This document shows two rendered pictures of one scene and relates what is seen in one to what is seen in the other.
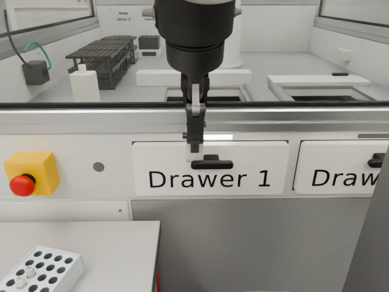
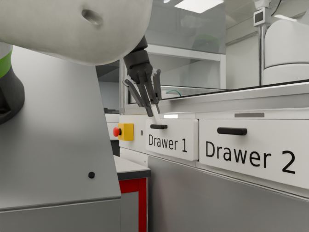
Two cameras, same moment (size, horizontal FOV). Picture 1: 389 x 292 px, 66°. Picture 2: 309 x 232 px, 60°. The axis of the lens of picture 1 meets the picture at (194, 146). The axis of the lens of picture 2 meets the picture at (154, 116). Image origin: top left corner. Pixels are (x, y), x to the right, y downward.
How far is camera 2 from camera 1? 80 cm
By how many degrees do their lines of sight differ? 67
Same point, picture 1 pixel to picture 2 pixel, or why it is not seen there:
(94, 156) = (141, 126)
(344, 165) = (221, 139)
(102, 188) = (141, 146)
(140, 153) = (147, 123)
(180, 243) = (161, 194)
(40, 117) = (132, 107)
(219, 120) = (174, 106)
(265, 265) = not seen: outside the picture
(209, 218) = (171, 177)
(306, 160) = (201, 132)
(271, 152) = (185, 124)
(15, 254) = not seen: hidden behind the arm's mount
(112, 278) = not seen: hidden behind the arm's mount
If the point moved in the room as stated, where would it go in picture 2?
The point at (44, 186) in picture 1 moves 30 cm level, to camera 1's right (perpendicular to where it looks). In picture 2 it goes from (122, 135) to (156, 141)
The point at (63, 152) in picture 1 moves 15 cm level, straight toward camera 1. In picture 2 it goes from (135, 124) to (107, 124)
